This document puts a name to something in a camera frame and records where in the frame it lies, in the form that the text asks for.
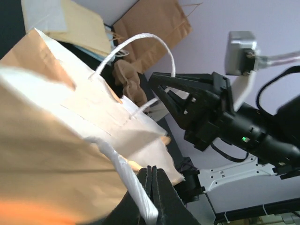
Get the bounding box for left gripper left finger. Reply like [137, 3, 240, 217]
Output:
[103, 166, 152, 225]

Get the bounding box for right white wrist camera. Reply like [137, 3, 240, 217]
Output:
[225, 31, 258, 111]

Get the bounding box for orange paper bag white handles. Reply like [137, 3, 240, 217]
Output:
[0, 29, 183, 225]

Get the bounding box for standing brown paper bag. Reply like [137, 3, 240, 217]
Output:
[113, 0, 192, 74]

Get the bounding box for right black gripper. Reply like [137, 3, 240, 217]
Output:
[149, 72, 234, 151]

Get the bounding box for brown pulp cup carrier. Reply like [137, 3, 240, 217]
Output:
[112, 60, 148, 107]

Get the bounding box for tan flat paper bag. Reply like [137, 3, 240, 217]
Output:
[21, 0, 104, 44]

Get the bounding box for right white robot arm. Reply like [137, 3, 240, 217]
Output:
[149, 72, 300, 180]

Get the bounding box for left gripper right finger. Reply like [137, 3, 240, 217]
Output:
[151, 166, 200, 225]

